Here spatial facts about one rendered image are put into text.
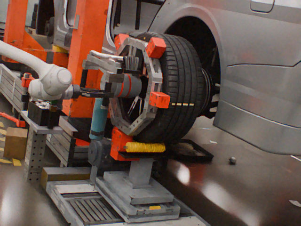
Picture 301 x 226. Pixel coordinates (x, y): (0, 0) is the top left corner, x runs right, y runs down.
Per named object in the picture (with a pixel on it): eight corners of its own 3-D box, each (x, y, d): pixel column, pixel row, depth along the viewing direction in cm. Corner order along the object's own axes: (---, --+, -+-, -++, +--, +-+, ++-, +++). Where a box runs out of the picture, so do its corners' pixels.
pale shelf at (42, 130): (62, 134, 297) (63, 130, 296) (36, 133, 288) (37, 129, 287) (43, 115, 332) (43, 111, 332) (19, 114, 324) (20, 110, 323)
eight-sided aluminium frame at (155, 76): (150, 145, 254) (169, 48, 243) (140, 145, 251) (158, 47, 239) (110, 117, 300) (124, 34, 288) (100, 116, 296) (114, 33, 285)
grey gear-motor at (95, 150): (146, 188, 324) (154, 141, 316) (91, 190, 302) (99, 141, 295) (134, 178, 339) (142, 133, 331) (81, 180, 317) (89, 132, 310)
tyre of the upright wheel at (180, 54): (151, 36, 309) (140, 132, 315) (120, 31, 297) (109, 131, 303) (211, 36, 253) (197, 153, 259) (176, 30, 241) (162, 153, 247)
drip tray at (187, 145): (214, 159, 446) (215, 156, 445) (177, 158, 428) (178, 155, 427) (189, 142, 491) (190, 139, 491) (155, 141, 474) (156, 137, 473)
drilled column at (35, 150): (40, 182, 320) (48, 125, 311) (26, 182, 315) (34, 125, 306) (36, 176, 328) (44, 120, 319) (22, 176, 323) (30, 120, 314)
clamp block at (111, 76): (123, 83, 244) (125, 73, 243) (108, 82, 239) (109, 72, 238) (119, 81, 248) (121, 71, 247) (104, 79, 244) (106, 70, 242)
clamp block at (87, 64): (98, 70, 272) (99, 61, 271) (84, 68, 268) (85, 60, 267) (95, 68, 277) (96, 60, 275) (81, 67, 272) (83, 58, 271)
